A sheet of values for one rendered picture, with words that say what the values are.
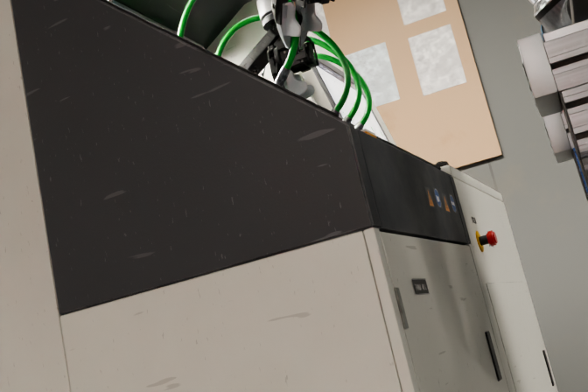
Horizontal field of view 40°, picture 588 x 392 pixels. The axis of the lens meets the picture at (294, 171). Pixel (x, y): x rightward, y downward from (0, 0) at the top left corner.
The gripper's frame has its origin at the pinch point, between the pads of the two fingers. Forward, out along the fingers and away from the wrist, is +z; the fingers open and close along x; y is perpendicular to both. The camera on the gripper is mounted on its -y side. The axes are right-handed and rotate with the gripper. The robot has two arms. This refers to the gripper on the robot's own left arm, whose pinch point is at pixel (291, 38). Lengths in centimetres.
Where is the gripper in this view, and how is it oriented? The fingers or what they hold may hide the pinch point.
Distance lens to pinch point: 151.1
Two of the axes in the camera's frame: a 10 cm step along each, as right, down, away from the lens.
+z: -0.4, 8.7, 5.0
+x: 7.8, -2.8, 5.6
